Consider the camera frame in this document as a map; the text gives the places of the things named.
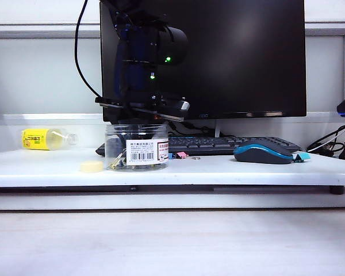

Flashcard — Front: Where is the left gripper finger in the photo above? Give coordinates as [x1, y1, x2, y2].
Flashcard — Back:
[135, 112, 158, 141]
[114, 110, 135, 141]

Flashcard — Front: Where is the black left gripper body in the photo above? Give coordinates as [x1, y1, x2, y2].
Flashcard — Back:
[95, 94, 162, 116]

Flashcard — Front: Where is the round transparent plastic box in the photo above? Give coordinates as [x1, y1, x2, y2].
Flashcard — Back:
[104, 122, 170, 173]

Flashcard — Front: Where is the pale yellow bottle cap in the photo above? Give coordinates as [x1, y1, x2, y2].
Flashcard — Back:
[80, 160, 104, 174]

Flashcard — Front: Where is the pink binder clip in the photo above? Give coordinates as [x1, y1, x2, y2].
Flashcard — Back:
[175, 151, 201, 160]

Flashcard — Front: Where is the teal binder clip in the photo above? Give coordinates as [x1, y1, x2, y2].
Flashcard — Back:
[292, 152, 311, 163]

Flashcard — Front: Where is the black computer keyboard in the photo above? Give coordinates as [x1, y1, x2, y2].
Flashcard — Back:
[95, 136, 302, 158]

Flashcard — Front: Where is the plastic bottle with yellow label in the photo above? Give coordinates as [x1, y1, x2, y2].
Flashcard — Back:
[21, 128, 79, 151]

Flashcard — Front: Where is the blue and black computer mouse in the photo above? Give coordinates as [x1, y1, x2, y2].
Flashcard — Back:
[233, 142, 294, 165]

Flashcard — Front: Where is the black computer monitor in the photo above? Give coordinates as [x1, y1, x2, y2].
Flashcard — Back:
[99, 0, 307, 122]

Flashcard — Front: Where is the black power cable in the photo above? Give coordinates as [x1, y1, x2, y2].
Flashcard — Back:
[306, 122, 345, 153]

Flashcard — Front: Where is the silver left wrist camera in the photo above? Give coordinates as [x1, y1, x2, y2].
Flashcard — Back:
[160, 97, 191, 121]

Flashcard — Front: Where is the black monitor cable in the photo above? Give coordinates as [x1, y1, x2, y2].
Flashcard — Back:
[168, 120, 216, 137]

